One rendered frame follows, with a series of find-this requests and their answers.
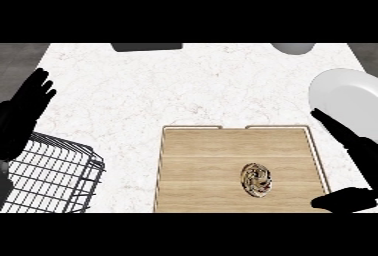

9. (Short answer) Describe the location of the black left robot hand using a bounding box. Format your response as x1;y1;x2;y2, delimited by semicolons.
0;67;58;162

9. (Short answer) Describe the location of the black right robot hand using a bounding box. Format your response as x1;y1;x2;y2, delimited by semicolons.
309;107;378;214

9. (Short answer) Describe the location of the white round plate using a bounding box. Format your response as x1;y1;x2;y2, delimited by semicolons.
307;67;378;144

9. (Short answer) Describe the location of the brown swirled cupcake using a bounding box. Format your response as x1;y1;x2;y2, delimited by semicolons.
239;162;273;199

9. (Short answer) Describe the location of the pale wooden tray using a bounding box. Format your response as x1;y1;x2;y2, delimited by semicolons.
152;124;332;214

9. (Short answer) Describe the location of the dark grey flat appliance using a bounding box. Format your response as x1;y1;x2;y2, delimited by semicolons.
109;42;185;53

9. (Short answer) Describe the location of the grey round bowl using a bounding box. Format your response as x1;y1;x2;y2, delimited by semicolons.
270;42;316;56

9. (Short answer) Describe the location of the black wire basket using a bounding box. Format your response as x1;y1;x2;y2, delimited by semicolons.
0;131;108;214

